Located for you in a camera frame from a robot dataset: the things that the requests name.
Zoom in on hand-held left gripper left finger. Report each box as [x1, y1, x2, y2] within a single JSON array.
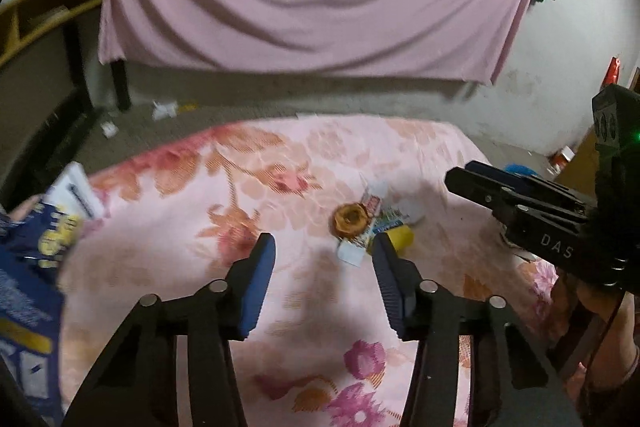
[[64, 232, 277, 427]]

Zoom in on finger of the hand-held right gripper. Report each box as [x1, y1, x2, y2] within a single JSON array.
[[464, 160, 583, 206], [444, 166, 589, 233]]

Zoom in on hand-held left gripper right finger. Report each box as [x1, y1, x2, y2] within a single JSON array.
[[370, 232, 584, 427]]

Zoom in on small white wrapper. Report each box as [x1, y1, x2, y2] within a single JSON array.
[[337, 240, 369, 267]]

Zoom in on blue and white wrapper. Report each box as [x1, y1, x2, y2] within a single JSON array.
[[372, 201, 426, 236]]

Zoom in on white and red wrapper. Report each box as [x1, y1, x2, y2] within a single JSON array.
[[360, 183, 389, 221]]

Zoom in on person's right forearm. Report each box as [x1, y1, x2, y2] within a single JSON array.
[[560, 342, 640, 427]]

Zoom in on person's right hand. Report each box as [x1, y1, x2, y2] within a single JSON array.
[[550, 268, 640, 375]]

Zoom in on red cardboard box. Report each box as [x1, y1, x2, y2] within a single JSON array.
[[547, 146, 576, 171]]

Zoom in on wooden cabinet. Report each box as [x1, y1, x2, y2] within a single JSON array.
[[560, 127, 602, 188]]

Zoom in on pink floral blanket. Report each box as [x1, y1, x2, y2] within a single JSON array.
[[54, 114, 567, 427]]

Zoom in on red hanging decoration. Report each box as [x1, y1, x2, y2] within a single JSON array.
[[602, 55, 621, 87]]

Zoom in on white carton box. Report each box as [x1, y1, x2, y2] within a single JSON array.
[[42, 161, 106, 223]]

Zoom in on blue and yellow snack packet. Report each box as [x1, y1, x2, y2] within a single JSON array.
[[0, 199, 87, 427]]

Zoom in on black table leg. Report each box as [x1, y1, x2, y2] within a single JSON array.
[[110, 59, 132, 112]]

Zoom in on wooden shelf unit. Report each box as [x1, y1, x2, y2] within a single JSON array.
[[0, 0, 109, 68]]

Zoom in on dark metal frame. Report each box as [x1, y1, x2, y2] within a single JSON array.
[[0, 86, 107, 208]]

